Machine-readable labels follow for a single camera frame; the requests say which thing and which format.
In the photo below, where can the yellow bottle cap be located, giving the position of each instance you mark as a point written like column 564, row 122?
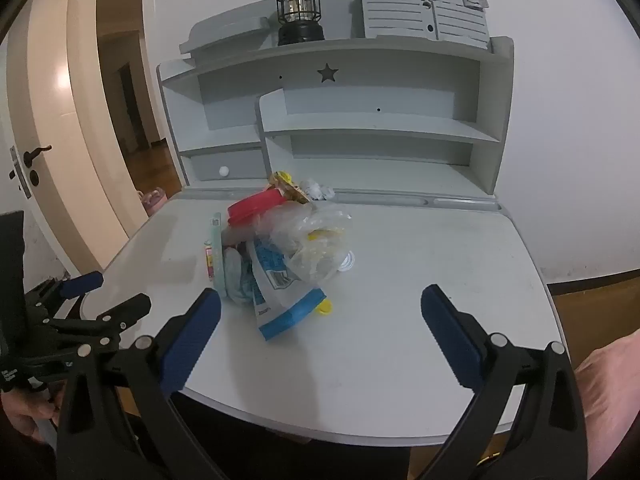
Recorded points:
column 325, row 307

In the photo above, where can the black camping lantern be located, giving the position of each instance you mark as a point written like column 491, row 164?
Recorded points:
column 299, row 7

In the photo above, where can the white crumpled tissue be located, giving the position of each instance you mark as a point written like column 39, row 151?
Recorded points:
column 317, row 190

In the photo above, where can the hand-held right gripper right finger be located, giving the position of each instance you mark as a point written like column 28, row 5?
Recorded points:
column 450, row 337

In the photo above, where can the cream door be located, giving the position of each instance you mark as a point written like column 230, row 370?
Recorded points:
column 50, row 110

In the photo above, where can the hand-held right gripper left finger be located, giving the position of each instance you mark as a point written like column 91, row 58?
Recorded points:
column 192, row 337

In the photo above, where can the clear plastic bag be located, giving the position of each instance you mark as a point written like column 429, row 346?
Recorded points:
column 305, row 240

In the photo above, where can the yellow gold snack wrapper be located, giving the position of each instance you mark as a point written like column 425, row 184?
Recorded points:
column 292, row 191

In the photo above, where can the grey blue crumpled cloth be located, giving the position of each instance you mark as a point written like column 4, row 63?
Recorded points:
column 239, row 275

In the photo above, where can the red plastic lid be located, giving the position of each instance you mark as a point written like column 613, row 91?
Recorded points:
column 250, row 207

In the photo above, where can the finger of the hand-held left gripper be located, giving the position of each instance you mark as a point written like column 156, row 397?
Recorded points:
column 80, row 283
column 125, row 310

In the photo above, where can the grey drawer with white knob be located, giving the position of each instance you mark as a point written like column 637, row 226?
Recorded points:
column 235, row 162

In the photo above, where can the pink bed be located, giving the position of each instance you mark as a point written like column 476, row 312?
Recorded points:
column 610, row 400

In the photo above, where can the small pink packet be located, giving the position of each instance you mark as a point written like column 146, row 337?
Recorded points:
column 209, row 260

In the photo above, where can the white bottle cap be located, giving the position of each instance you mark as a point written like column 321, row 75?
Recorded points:
column 348, row 261

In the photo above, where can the person's left hand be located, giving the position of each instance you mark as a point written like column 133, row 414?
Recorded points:
column 27, row 412

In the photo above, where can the grey slatted panel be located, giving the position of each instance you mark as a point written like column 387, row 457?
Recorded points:
column 460, row 10
column 395, row 7

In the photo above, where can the light green plastic strip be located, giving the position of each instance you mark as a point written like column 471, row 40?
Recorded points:
column 216, row 240

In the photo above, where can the grey desk hutch shelf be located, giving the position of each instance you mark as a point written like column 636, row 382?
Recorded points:
column 350, row 90

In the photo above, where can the blue white pouch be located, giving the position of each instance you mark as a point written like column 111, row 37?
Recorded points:
column 280, row 305

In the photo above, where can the pink water bottle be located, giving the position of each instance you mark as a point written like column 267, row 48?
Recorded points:
column 152, row 200

